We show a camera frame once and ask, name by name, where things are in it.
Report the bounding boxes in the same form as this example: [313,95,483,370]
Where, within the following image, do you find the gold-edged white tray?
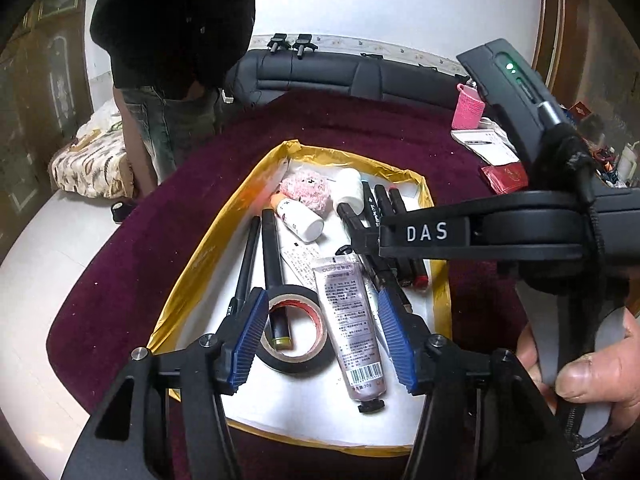
[147,140,454,457]

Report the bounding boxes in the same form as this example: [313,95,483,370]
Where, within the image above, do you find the white lidded mug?
[620,141,640,187]

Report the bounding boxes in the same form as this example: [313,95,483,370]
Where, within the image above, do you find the black marker red caps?
[388,185,432,292]

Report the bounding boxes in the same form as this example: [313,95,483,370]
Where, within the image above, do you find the small white bottle orange cap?
[270,194,325,244]

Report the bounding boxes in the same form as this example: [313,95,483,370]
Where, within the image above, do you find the white cloth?
[75,100,125,147]

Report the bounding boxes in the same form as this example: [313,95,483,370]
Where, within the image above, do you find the person's right hand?
[515,317,640,461]

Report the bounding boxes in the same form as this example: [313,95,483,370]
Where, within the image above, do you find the red foil packet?
[479,162,530,196]

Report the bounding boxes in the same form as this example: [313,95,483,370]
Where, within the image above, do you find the pile of small tools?
[590,144,622,187]

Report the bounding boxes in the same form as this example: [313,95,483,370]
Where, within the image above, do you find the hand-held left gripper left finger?
[60,287,271,480]

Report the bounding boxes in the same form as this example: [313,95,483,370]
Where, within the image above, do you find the floral upholstered stool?
[49,130,136,200]

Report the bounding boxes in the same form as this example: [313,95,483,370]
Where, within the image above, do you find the thin black pen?
[227,216,262,312]

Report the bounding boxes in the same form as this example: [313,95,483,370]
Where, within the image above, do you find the bottle with pink sleeve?
[451,80,486,131]

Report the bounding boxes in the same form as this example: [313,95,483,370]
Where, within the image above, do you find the black electrical tape roll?
[255,284,334,376]

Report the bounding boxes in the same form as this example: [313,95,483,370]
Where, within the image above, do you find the small black roll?
[111,199,136,224]

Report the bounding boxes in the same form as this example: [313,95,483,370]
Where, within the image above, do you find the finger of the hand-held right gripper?
[377,199,475,264]
[347,212,383,260]

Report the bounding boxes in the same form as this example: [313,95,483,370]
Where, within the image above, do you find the black pen olive end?
[261,209,294,351]

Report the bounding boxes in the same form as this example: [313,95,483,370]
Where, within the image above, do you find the black marker grey cap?
[374,184,416,289]

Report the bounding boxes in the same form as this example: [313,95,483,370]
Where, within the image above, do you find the pink fluffy ball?
[279,172,334,216]

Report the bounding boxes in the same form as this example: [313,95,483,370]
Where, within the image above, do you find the mauve hand cream tube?
[312,255,389,416]

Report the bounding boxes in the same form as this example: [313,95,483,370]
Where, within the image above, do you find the wooden glass-door cabinet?
[0,0,94,263]

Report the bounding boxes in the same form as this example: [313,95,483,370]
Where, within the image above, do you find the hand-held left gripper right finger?
[376,286,583,480]

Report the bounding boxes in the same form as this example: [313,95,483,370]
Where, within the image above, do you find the white pill bottle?
[334,167,364,214]

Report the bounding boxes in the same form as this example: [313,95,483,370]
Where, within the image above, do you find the maroon tablecloth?
[45,92,551,480]

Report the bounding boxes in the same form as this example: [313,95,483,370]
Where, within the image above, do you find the black leather sofa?
[220,47,472,111]

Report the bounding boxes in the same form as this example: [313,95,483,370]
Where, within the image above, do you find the white printed tube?
[279,239,386,321]

